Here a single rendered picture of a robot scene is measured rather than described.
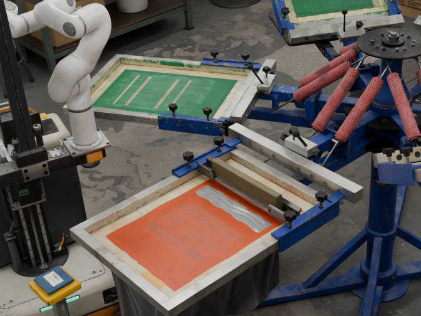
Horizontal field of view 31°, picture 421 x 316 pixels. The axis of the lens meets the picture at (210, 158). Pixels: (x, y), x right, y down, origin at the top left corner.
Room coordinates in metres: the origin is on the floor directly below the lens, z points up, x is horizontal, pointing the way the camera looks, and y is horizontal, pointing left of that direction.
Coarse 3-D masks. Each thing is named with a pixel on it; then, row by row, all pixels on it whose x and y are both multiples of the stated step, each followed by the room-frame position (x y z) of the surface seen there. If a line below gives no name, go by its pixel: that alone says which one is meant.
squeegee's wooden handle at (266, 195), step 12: (216, 168) 2.46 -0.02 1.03; (228, 168) 2.42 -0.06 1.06; (228, 180) 2.41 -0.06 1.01; (240, 180) 2.36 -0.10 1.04; (252, 180) 2.32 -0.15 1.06; (252, 192) 2.30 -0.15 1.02; (264, 192) 2.25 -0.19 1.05; (276, 192) 2.23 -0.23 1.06; (264, 204) 2.25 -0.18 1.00; (276, 204) 2.21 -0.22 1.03
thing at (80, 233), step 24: (264, 168) 2.50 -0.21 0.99; (144, 192) 2.40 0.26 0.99; (312, 192) 2.31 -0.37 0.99; (96, 216) 2.27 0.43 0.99; (120, 216) 2.30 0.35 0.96; (96, 240) 2.13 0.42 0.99; (264, 240) 2.06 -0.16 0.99; (120, 264) 1.99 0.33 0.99; (240, 264) 1.94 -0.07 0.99; (144, 288) 1.86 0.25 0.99; (192, 288) 1.84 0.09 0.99; (216, 288) 1.87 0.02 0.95; (168, 312) 1.75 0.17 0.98
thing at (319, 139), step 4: (316, 136) 2.63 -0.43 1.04; (320, 136) 2.62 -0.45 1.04; (324, 136) 2.62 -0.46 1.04; (312, 140) 2.59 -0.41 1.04; (316, 140) 2.59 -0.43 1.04; (320, 140) 2.59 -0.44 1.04; (324, 140) 2.59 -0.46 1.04; (328, 140) 2.59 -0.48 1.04; (320, 144) 2.56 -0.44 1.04; (324, 144) 2.58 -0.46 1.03; (328, 144) 2.59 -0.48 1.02; (320, 148) 2.56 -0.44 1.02; (324, 148) 2.58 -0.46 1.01; (328, 148) 2.59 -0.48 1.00; (296, 152) 2.52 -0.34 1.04; (304, 156) 2.51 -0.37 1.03; (312, 156) 2.54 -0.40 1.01
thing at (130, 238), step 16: (192, 192) 2.42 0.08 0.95; (224, 192) 2.41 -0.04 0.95; (160, 208) 2.34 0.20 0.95; (208, 208) 2.32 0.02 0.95; (128, 224) 2.25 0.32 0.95; (144, 224) 2.25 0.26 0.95; (112, 240) 2.17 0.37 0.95; (128, 240) 2.16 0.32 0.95; (144, 240) 2.15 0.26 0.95; (144, 256) 2.06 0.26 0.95
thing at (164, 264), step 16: (256, 208) 2.29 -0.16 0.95; (240, 224) 2.20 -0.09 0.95; (272, 224) 2.19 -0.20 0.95; (240, 240) 2.11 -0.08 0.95; (160, 256) 2.06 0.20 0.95; (176, 256) 2.05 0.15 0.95; (208, 256) 2.04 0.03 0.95; (224, 256) 2.03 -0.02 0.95; (160, 272) 1.98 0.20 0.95; (176, 272) 1.97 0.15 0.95; (192, 272) 1.96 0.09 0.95; (176, 288) 1.89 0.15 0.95
